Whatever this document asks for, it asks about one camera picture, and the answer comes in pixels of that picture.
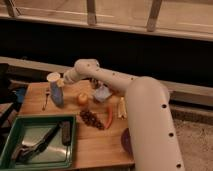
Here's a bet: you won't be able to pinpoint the black tongs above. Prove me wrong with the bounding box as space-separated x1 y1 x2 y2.
11 124 60 163

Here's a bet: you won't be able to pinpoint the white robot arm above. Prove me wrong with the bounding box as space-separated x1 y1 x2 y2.
63 59 185 171

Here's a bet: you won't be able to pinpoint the bunch of dark grapes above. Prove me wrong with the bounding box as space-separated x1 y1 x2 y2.
80 110 105 130

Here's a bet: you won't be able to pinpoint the yellow round fruit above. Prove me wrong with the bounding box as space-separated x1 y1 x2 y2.
77 93 89 106

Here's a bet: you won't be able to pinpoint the green tray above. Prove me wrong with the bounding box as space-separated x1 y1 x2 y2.
0 115 76 171

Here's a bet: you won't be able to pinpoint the small metal cup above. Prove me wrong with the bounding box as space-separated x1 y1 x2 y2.
89 78 100 89

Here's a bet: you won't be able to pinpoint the white plastic cup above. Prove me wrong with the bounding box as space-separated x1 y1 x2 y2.
46 72 61 87

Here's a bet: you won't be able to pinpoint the metal fork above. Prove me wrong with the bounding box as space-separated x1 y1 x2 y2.
42 88 50 111

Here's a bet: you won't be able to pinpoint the wooden table board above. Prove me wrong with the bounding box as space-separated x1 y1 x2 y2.
19 80 134 169

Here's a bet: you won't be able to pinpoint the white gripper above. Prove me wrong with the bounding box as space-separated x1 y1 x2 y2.
56 68 82 88

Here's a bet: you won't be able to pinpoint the purple bowl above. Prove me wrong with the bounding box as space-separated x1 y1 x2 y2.
121 128 133 155

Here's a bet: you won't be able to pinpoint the dark brush block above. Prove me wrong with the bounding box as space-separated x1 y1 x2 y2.
62 121 71 146

